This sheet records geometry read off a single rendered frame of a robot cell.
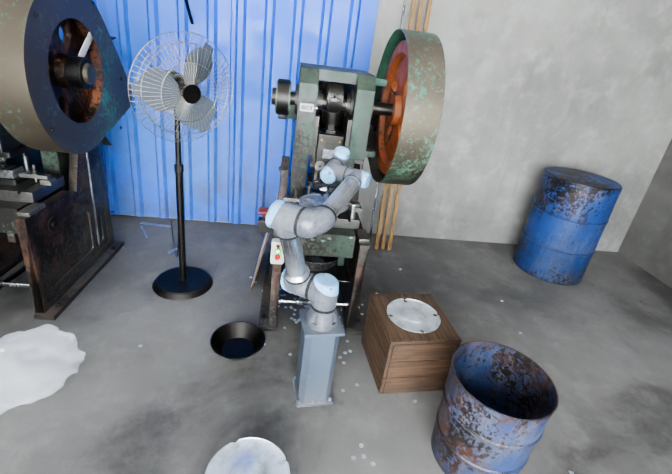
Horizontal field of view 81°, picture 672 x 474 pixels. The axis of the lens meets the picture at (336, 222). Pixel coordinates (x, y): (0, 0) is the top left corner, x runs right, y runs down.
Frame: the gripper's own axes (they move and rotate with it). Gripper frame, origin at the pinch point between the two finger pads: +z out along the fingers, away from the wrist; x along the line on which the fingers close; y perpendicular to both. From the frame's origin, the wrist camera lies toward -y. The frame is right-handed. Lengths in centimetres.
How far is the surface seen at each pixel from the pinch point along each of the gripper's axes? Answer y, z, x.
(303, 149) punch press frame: -12.7, -12.3, 26.2
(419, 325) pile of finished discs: 50, 32, -55
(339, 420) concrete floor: 8, 52, -94
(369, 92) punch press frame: 19, -43, 38
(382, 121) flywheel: 39, -8, 65
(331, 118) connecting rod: 1.6, -24.7, 39.1
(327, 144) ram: 0.6, -13.4, 30.8
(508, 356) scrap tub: 81, 11, -80
